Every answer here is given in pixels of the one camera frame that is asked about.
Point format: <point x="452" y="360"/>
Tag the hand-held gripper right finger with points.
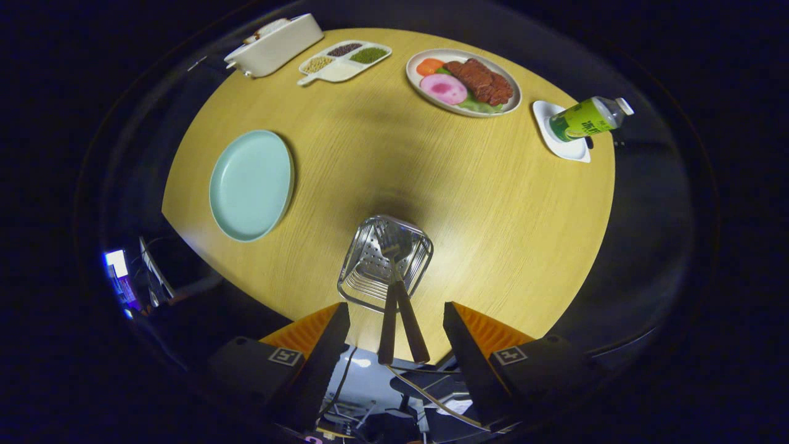
<point x="474" y="370"/>

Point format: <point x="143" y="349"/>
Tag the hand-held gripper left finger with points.
<point x="314" y="370"/>

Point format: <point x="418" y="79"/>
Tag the black office chair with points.
<point x="425" y="382"/>

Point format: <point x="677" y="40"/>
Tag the metal perforated basket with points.
<point x="370" y="271"/>

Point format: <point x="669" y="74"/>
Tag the dark computer monitor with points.
<point x="154" y="271"/>

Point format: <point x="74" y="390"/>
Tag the pale green plate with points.
<point x="249" y="185"/>

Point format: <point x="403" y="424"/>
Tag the lit computer screen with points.
<point x="116" y="262"/>

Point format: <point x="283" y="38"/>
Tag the white square saucer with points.
<point x="570" y="151"/>

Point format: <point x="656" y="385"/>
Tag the green lettuce leaf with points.
<point x="481" y="106"/>

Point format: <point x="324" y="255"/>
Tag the green label drink bottle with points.
<point x="582" y="120"/>

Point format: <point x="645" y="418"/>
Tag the pink round ham slice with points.
<point x="444" y="89"/>

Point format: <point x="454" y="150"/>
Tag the brown meat pieces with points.
<point x="481" y="80"/>

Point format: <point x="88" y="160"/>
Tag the white divided tray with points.
<point x="339" y="71"/>

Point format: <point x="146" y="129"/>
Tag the pile of yellow soybeans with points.
<point x="317" y="64"/>

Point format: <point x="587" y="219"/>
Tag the orange carrot slice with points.
<point x="429" y="66"/>

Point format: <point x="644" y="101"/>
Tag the white oval food plate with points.
<point x="450" y="54"/>

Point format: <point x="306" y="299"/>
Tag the pile of green beans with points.
<point x="370" y="55"/>

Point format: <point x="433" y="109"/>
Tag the pile of dark beans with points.
<point x="344" y="49"/>

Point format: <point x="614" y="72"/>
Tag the white toaster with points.
<point x="277" y="46"/>

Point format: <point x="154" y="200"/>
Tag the small bread slice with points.
<point x="253" y="37"/>

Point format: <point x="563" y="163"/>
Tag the large bread slice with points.
<point x="271" y="27"/>

